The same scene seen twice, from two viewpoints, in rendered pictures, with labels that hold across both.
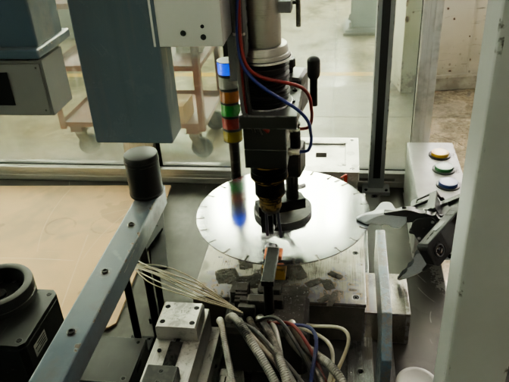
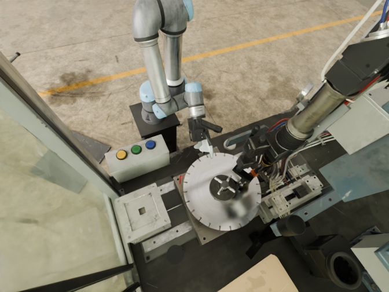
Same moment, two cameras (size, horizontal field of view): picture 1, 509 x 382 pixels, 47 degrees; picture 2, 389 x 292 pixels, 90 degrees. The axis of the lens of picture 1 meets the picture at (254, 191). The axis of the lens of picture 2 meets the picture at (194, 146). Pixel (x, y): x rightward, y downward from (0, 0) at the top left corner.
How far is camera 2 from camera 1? 1.25 m
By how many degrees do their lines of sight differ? 81
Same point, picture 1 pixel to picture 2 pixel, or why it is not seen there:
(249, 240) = (248, 189)
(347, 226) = (217, 159)
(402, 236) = (156, 172)
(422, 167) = (138, 158)
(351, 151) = (134, 195)
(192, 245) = (208, 263)
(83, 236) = not seen: outside the picture
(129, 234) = (310, 208)
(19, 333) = (340, 240)
